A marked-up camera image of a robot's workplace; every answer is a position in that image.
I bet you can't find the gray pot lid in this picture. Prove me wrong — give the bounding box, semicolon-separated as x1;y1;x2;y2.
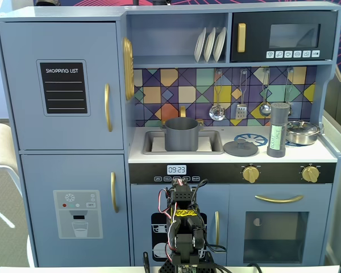
223;138;259;157

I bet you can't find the black dishes sticker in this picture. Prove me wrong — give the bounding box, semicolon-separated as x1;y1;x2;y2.
151;213;208;262

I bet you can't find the blue cabinet door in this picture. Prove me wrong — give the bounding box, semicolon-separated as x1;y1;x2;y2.
130;184;230;267

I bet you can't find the blue oven door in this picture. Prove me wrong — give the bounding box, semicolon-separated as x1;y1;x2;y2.
228;184;334;267

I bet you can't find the blue toy kitchen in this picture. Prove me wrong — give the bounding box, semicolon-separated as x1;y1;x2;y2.
0;2;341;268

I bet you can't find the gold cabinet handle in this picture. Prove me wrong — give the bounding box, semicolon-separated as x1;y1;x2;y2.
214;210;221;247

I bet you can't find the blue fridge door with dispenser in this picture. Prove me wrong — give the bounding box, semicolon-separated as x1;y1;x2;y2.
20;154;131;267

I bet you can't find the metal slotted spatula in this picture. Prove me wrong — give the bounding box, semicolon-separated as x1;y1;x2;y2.
234;69;248;121

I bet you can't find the gray toy sink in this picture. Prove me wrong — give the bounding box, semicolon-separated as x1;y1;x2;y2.
142;130;225;156

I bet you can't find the gray salt shaker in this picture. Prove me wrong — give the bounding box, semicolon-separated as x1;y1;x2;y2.
267;102;290;158

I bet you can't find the metal skimmer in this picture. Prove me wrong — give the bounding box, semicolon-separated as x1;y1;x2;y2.
209;69;226;122

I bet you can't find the black table clamp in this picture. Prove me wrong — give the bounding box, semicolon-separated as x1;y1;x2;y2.
142;251;152;273

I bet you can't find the long gold fridge handle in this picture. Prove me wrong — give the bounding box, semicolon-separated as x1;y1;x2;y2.
104;83;114;133

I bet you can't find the stainless steel pot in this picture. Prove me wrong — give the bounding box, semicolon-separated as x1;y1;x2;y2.
285;119;325;146

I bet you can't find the black shopping list board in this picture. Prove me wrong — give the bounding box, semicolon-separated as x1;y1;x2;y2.
36;59;92;117

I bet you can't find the gold toy phone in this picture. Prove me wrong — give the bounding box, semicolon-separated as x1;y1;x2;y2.
122;36;135;101

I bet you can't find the gold toy faucet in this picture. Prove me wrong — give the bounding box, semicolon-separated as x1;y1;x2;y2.
158;105;205;127

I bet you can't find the gold microwave handle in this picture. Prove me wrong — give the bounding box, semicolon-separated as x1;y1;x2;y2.
237;23;247;53

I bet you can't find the black power cable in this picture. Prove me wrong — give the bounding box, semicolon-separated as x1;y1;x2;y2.
246;262;263;273

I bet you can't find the gray plastic pot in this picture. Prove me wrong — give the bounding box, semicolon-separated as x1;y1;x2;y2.
160;117;205;152

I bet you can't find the short gold fridge handle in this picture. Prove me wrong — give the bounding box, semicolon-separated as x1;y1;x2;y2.
110;171;120;214

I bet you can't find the blue fridge door with chalkboard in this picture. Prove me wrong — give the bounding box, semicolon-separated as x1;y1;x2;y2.
0;22;124;151

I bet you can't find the metal ladle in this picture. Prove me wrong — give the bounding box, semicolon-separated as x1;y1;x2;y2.
259;68;272;117

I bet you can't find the white toy plate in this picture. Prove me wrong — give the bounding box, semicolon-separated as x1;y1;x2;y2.
203;27;217;63
213;26;227;63
194;27;207;63

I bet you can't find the white chair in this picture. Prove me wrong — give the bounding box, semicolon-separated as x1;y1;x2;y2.
0;123;35;268

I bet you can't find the digital clock display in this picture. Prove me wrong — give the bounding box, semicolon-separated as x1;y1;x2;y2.
167;164;188;176

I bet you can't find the gold oven handle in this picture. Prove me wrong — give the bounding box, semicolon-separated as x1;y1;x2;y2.
255;194;304;204

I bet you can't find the gold stove knob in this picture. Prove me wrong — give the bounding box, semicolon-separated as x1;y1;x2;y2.
242;166;260;184
301;166;320;184

